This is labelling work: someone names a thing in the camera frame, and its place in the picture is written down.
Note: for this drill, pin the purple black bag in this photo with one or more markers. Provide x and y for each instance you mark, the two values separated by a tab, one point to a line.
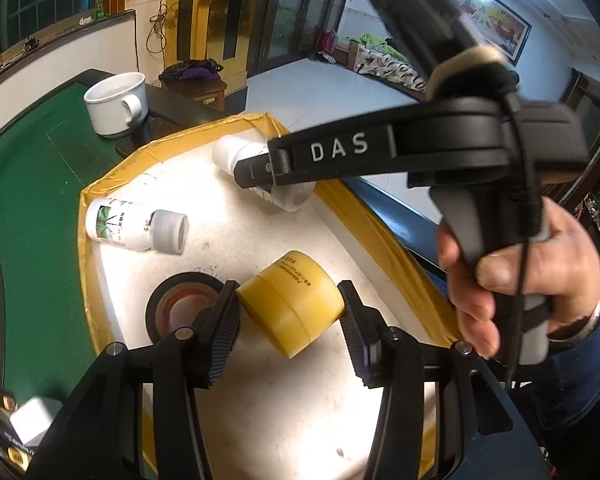
207	69

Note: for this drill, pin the yellow round jar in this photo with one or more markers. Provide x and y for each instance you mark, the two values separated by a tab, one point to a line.
293	301

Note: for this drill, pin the framed wall painting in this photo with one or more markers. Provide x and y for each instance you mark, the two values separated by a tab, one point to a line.
498	24

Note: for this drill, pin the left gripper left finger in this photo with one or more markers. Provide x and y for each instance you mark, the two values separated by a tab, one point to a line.
98	432

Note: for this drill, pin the person right hand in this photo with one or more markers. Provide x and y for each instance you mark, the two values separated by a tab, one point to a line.
566	268

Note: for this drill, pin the white power adapter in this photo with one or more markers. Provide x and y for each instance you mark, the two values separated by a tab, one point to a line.
32	419

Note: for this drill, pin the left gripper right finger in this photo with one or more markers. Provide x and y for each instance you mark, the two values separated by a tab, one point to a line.
443	413

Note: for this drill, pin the sofa with blanket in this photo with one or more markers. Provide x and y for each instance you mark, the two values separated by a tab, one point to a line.
370	55

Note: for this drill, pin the black tape roll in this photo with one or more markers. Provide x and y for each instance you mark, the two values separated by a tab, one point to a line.
177	301

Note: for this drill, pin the yellow-edged white tray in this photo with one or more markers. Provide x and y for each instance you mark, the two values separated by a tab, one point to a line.
269	416

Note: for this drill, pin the white ceramic mug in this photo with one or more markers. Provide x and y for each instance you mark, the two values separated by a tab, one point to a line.
117	104

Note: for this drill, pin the white bottle green label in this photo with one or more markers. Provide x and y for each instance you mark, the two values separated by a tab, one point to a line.
136	227

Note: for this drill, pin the white bottle red label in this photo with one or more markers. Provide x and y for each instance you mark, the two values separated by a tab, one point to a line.
229	149

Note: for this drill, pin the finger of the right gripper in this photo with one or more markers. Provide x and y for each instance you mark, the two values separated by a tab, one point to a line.
254	172

